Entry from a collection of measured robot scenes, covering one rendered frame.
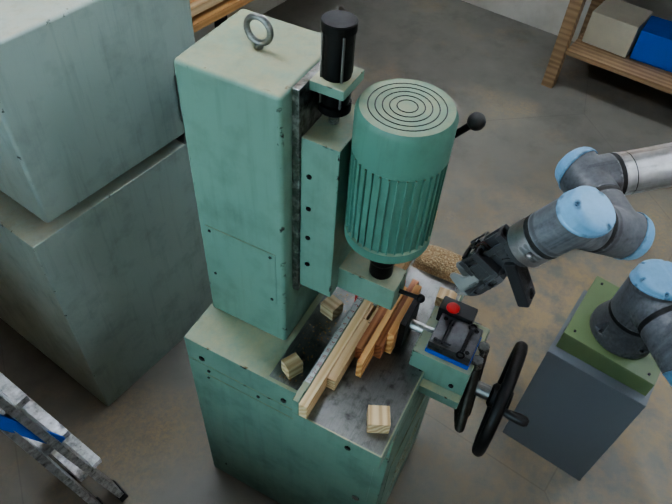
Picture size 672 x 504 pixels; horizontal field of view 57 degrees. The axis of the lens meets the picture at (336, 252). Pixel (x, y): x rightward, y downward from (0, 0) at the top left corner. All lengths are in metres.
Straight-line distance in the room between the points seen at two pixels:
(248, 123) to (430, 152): 0.32
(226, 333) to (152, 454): 0.86
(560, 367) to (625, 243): 0.90
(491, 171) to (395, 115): 2.35
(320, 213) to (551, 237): 0.43
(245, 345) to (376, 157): 0.70
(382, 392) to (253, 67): 0.73
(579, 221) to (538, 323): 1.70
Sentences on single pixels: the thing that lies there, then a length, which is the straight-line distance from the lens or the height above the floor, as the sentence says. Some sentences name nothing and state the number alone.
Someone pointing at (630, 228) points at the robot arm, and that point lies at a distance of 1.19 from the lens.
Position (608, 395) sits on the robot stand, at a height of 0.51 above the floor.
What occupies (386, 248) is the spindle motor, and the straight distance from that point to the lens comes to 1.18.
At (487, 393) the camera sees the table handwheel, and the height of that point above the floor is 0.82.
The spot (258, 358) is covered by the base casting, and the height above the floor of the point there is 0.80.
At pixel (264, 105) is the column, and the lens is 1.07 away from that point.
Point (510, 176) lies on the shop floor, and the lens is 3.38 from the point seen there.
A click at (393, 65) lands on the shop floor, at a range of 4.06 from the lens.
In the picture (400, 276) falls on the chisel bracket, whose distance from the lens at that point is 1.37.
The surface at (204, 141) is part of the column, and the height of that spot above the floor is 1.36.
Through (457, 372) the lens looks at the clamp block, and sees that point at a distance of 1.39.
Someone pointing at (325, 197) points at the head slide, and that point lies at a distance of 1.18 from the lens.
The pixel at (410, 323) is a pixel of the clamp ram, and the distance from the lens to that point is 1.43.
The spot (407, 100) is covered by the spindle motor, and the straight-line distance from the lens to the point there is 1.09.
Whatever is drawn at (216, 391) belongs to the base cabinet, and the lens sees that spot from 1.74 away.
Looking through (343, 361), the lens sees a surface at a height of 0.94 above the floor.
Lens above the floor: 2.12
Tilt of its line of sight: 48 degrees down
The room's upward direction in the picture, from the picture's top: 4 degrees clockwise
